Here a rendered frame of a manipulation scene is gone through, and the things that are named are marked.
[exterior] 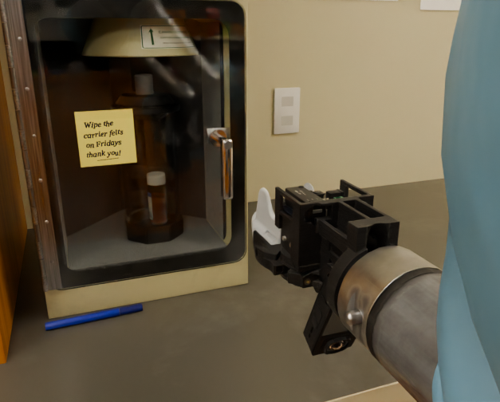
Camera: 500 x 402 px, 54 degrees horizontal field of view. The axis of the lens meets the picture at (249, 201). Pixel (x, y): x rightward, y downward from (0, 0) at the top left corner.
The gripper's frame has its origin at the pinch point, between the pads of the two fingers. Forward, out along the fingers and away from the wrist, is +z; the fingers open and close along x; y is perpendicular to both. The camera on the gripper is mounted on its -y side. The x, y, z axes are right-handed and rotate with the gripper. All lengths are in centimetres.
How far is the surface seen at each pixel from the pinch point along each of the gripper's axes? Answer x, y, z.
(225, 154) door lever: 0.3, 4.2, 16.5
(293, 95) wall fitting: -33, 5, 65
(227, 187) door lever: 0.1, -0.6, 16.5
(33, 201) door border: 26.1, -1.2, 21.3
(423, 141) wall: -75, -10, 66
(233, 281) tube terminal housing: -2.6, -19.5, 22.8
